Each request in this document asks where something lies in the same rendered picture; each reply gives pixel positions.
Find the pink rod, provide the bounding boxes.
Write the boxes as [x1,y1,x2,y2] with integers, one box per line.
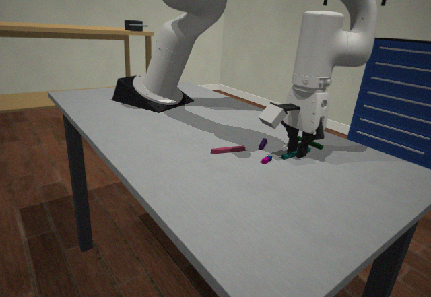
[211,145,246,154]

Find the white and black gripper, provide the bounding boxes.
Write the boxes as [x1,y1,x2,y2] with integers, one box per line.
[281,84,329,158]

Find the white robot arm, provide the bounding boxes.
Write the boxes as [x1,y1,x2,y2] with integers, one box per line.
[133,0,378,129]

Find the turquoise rod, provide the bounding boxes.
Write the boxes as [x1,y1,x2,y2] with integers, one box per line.
[281,148,311,160]

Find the purple rod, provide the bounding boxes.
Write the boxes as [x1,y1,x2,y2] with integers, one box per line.
[259,138,267,150]

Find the dark green rod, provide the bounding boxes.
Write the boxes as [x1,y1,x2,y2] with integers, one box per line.
[298,136,323,150]

